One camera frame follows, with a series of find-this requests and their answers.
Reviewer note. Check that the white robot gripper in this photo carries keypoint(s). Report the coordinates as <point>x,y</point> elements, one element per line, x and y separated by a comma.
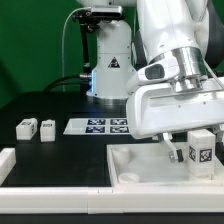
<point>155,108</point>

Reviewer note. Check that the white square tabletop panel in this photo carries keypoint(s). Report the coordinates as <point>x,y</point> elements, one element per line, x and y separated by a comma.
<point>149,164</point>

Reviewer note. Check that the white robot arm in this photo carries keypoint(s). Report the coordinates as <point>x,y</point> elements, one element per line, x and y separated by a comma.
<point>154,56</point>

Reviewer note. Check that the white L-shaped obstacle fence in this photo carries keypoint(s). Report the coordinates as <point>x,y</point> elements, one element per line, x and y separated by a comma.
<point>207,196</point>

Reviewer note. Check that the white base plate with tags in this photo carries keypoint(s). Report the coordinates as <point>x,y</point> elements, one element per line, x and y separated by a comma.
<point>97,126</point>

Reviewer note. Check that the black camera on stand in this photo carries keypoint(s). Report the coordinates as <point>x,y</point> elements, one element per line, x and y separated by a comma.
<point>89,19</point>

